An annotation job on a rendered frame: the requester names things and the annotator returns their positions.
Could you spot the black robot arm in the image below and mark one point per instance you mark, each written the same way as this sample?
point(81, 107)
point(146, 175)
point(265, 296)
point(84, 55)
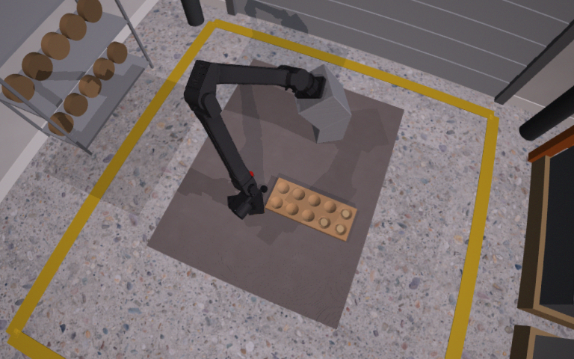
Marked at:
point(200, 91)

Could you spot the orange tray with round pockets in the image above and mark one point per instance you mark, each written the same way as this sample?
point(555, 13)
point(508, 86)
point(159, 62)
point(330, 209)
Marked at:
point(308, 207)

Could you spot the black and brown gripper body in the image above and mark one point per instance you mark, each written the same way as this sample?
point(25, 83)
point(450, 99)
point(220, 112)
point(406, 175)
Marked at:
point(259, 206)

